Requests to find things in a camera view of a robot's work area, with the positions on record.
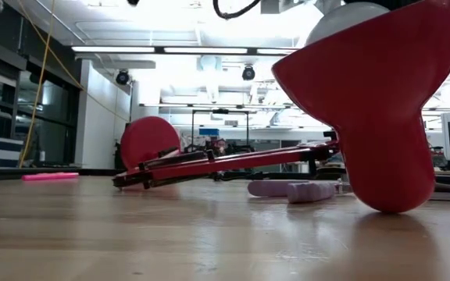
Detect white lightbulb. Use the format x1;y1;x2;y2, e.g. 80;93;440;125
305;1;391;47

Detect red desk lamp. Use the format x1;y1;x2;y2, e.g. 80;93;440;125
111;0;450;214

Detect black ceiling spotlight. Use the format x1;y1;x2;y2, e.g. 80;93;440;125
115;69;131;86
241;65;256;82

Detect person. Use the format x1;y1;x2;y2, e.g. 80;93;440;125
212;138;229;156

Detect pink marker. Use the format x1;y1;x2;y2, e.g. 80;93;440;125
21;172;80;182

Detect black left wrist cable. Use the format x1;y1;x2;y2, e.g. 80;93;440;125
212;0;264;20

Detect black background rig frame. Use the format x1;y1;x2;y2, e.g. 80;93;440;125
191;108;250;155

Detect pliers with lilac handles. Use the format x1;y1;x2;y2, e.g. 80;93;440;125
247;178;353;205

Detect yellow cable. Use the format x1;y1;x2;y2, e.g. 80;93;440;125
16;0;88;169

